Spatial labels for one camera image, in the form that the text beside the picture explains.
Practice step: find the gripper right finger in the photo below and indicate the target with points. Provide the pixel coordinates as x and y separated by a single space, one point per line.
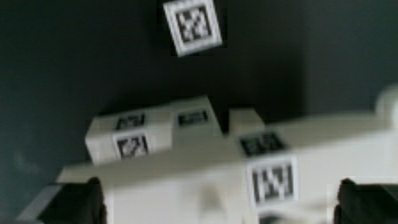
367 203

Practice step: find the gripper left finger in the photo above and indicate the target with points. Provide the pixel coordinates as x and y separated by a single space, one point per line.
68 204

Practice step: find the white chair leg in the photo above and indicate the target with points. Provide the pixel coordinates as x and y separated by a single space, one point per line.
143 131
256 138

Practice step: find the white chair back frame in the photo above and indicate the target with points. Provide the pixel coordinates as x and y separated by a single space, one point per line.
200 185

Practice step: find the white tagged cube left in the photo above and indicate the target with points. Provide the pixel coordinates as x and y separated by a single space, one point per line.
191 15

